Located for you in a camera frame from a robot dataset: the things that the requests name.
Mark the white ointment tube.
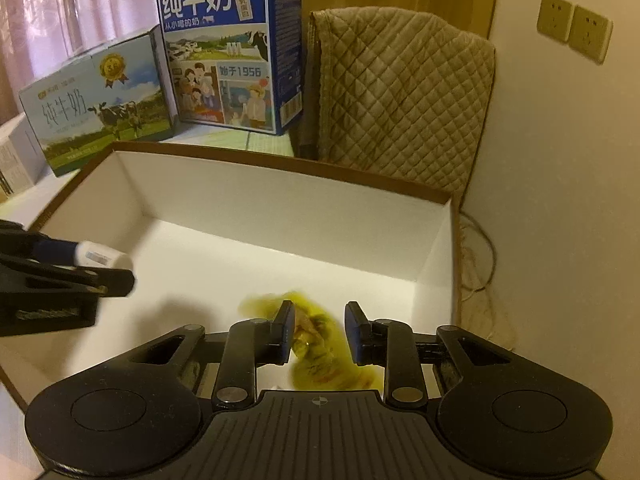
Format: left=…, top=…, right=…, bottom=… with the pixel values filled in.
left=32, top=238, right=134, bottom=271

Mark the yellow snack packet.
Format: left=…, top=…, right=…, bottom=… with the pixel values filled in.
left=239, top=290, right=383, bottom=392

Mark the brown white cardboard box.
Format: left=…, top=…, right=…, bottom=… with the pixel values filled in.
left=1, top=142, right=460, bottom=406

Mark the small white carton box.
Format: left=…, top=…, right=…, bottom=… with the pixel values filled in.
left=0, top=113, right=47, bottom=202

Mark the green cow milk box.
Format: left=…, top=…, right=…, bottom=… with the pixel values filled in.
left=18, top=25, right=178, bottom=177

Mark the quilted beige chair cover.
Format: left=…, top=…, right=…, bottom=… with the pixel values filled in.
left=296, top=6, right=497, bottom=198

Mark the blue milk carton box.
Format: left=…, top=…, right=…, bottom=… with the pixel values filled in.
left=156, top=0, right=303, bottom=136

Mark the pink curtain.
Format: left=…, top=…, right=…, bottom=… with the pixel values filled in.
left=1, top=0, right=158, bottom=122

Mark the coiled cable on floor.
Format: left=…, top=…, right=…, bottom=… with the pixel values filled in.
left=456, top=209, right=516, bottom=351

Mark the beige wall socket left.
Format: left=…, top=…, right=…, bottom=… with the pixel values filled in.
left=537, top=0, right=575, bottom=44

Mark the beige wall socket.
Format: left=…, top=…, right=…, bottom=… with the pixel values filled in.
left=567, top=6, right=613, bottom=65
left=537, top=0, right=575, bottom=44

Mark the beige wall socket right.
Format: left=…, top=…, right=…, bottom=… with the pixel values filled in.
left=567, top=6, right=613, bottom=65

